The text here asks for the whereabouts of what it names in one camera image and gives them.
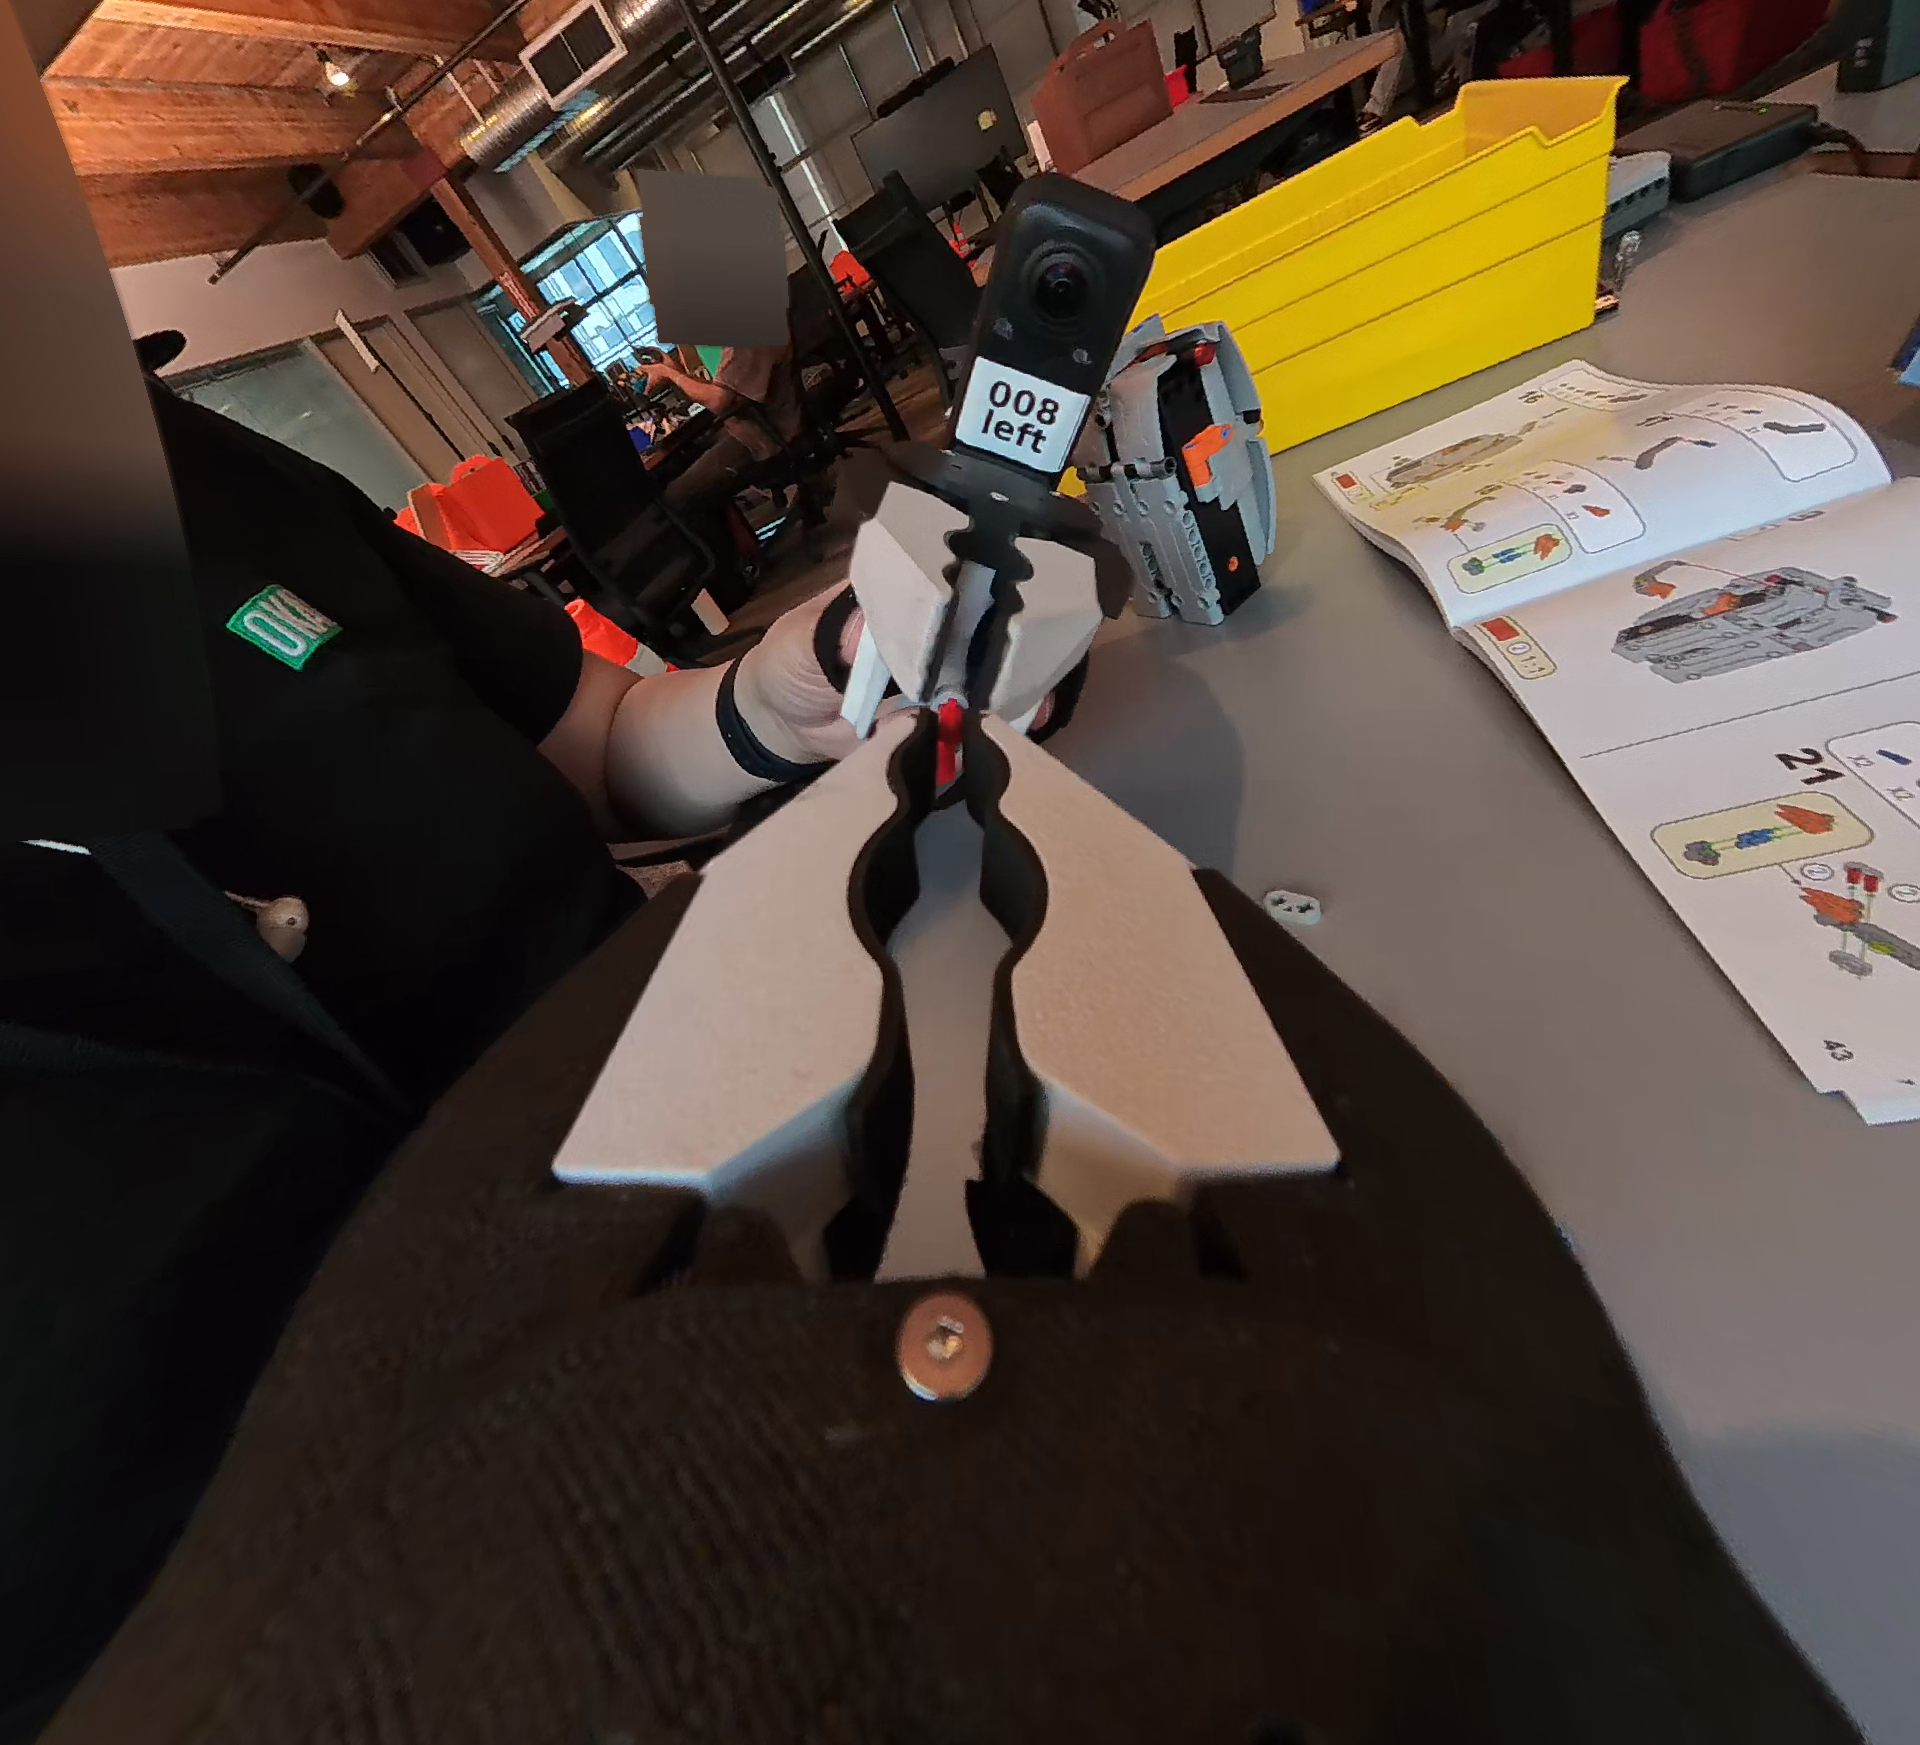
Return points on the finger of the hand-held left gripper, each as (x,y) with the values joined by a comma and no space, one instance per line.
(1066,605)
(899,568)

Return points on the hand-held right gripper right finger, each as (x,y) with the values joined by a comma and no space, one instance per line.
(1156,1024)

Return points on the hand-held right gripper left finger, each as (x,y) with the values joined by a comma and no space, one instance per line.
(720,1024)

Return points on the red toy pin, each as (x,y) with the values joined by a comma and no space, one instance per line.
(950,730)

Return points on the person's left forearm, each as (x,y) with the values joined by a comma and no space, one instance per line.
(646,748)

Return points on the grey desk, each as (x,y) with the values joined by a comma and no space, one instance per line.
(1502,1024)

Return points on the person's left hand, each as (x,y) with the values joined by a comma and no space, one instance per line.
(803,695)

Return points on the grey toy robot assembly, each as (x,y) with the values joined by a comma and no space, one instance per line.
(1186,515)

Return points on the small grey connector piece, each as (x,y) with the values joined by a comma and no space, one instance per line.
(1293,904)

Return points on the black monitor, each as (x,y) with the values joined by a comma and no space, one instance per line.
(939,132)

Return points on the brown paper bag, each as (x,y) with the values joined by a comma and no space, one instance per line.
(1103,88)

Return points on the black wristband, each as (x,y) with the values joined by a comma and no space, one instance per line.
(747,740)

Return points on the black office chair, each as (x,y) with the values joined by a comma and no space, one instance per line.
(631,515)

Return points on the yellow plastic bin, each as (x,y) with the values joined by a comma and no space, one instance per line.
(1426,259)

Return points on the orange bin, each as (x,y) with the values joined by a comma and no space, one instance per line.
(474,508)

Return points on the person's black shirt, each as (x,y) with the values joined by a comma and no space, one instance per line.
(227,874)

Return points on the grey toy device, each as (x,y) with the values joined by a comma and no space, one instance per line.
(1639,189)

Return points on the open instruction booklet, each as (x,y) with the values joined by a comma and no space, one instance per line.
(1725,725)

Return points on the dark green case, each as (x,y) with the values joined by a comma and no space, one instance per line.
(1741,148)

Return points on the red bag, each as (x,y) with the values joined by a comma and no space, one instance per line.
(1741,5)

